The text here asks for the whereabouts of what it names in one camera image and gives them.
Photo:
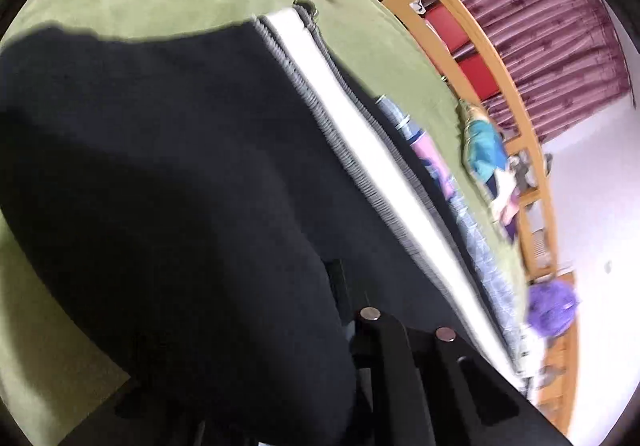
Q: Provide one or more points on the maroon striped curtain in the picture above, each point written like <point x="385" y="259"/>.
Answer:
<point x="564" y="56"/>

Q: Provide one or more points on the green bed blanket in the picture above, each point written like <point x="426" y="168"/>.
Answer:
<point x="250" y="16"/>

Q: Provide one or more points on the black pants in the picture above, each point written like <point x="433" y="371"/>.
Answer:
<point x="59" y="388"/>

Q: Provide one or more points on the wooden bed frame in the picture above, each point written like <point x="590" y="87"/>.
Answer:
<point x="463" y="54"/>

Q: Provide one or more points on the purple plush toy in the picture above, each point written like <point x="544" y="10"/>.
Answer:
<point x="552" y="307"/>

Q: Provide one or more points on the colourful geometric pillow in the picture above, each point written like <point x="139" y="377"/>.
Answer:
<point x="486" y="161"/>

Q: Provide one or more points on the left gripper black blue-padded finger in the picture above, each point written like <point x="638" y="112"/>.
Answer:
<point x="434" y="388"/>

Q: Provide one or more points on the blue grey checkered quilt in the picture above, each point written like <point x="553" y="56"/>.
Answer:
<point x="501" y="274"/>

